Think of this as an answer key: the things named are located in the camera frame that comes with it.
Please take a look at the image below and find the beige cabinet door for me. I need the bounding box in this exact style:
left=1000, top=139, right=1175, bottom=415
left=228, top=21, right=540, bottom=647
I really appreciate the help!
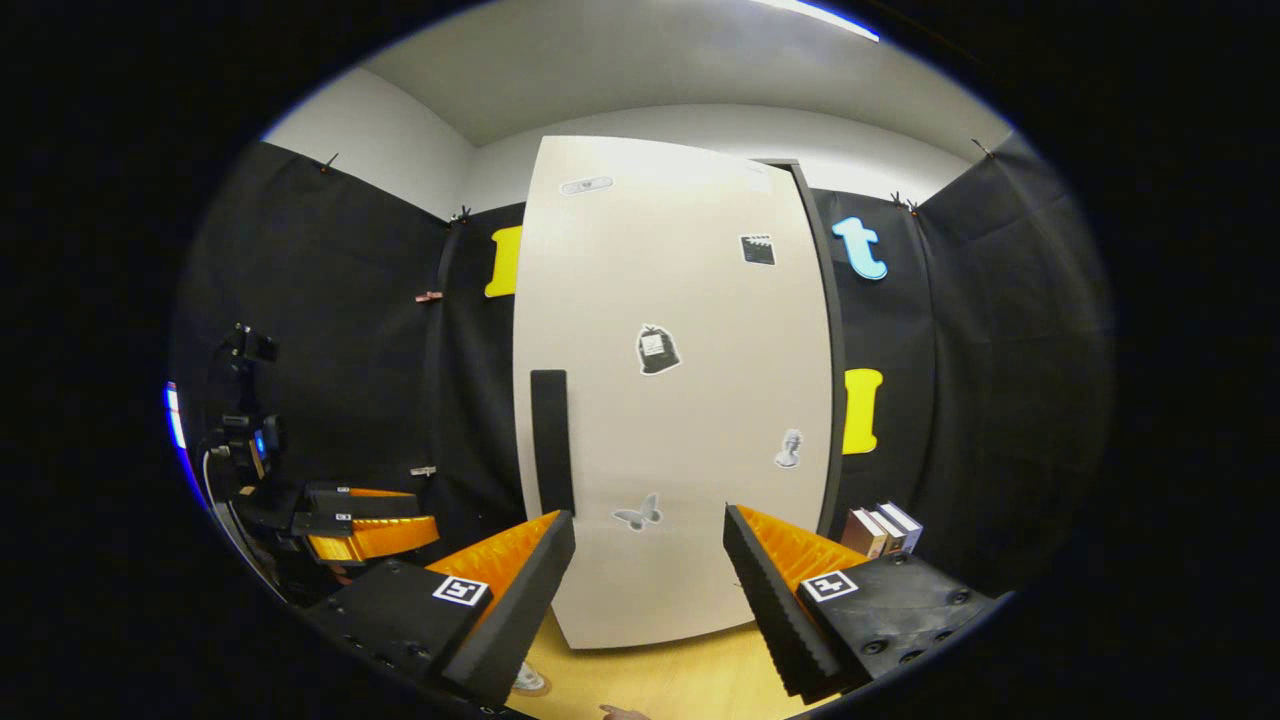
left=512, top=135, right=836, bottom=651

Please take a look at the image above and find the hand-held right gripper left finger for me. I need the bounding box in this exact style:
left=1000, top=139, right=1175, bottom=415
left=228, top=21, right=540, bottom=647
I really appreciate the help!
left=301, top=508, right=579, bottom=709

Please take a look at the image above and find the long ceiling light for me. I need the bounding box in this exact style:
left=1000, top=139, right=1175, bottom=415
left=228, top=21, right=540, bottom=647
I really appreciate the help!
left=750, top=0, right=881, bottom=43

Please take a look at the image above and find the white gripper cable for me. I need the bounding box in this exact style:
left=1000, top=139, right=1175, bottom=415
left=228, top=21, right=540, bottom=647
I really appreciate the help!
left=203, top=447, right=266, bottom=586

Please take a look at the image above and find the black backdrop cloth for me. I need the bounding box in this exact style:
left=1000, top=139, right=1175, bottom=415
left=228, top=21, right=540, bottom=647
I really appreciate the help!
left=170, top=130, right=1116, bottom=611

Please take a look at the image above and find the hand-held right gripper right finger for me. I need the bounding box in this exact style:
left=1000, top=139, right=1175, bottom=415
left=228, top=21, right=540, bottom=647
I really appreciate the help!
left=722, top=503, right=1003, bottom=703

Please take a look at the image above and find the black cabinet door handle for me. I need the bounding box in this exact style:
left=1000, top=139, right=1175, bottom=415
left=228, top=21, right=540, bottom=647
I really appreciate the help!
left=529, top=369, right=577, bottom=516

